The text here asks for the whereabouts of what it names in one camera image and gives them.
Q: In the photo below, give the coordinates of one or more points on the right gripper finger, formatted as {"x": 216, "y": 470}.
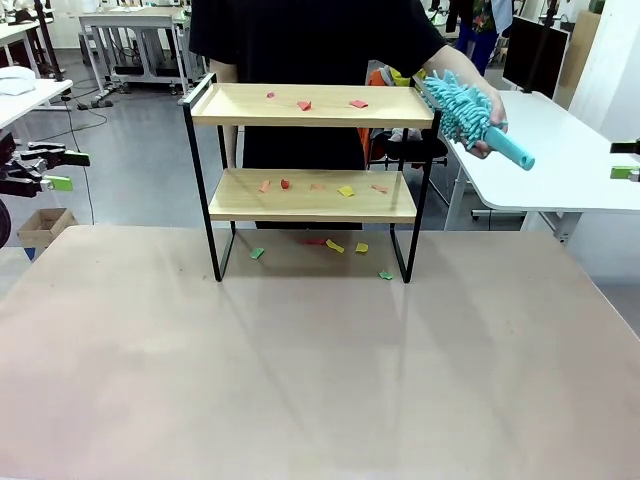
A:
{"x": 625, "y": 173}
{"x": 627, "y": 147}

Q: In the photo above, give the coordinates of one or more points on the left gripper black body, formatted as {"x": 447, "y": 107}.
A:
{"x": 7, "y": 170}

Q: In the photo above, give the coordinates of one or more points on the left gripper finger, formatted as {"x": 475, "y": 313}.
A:
{"x": 60, "y": 184}
{"x": 75, "y": 160}

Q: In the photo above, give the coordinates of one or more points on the teal microfibre duster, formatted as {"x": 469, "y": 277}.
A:
{"x": 462, "y": 107}

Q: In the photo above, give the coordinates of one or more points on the person's right forearm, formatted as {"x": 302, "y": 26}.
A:
{"x": 222, "y": 70}

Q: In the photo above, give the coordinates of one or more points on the person's left forearm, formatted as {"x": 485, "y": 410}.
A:
{"x": 457, "y": 62}

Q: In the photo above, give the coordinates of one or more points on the person's left hand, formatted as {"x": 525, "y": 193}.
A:
{"x": 499, "y": 112}

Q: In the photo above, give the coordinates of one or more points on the open cardboard box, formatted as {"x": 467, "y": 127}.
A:
{"x": 47, "y": 227}

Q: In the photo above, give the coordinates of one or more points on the floor power strip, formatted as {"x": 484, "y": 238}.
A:
{"x": 95, "y": 104}

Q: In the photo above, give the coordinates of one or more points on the white side table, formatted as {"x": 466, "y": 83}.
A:
{"x": 30, "y": 102}

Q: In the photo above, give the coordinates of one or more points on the large white table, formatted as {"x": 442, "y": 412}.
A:
{"x": 540, "y": 150}

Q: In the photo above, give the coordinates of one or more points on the white cloth bundle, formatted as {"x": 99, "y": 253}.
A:
{"x": 15, "y": 80}

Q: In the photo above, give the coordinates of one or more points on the brown cardboard panel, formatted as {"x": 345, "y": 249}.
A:
{"x": 582, "y": 45}

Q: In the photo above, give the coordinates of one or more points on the black tripod pole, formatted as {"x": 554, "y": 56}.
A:
{"x": 47, "y": 40}

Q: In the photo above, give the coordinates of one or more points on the black monitor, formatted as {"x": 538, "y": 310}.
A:
{"x": 535, "y": 55}

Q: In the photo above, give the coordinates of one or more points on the background person blue clothes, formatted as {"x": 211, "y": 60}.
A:
{"x": 482, "y": 30}

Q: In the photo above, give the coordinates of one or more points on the green paper scrap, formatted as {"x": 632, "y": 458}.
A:
{"x": 385, "y": 275}
{"x": 256, "y": 253}

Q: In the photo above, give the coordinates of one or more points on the orange and black chair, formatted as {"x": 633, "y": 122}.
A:
{"x": 382, "y": 145}

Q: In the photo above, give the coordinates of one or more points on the long red paper scrap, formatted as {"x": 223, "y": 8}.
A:
{"x": 314, "y": 241}

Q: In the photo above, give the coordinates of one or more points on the person's torso black shirt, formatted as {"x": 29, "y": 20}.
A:
{"x": 310, "y": 40}

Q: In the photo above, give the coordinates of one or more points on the yellow paper scrap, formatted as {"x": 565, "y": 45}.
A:
{"x": 345, "y": 191}
{"x": 361, "y": 247}
{"x": 334, "y": 245}

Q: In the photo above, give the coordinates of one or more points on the grey workbench white frame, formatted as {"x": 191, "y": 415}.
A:
{"x": 130, "y": 22}

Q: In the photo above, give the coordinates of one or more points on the two-tier wooden shelf black frame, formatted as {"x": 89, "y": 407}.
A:
{"x": 310, "y": 106}

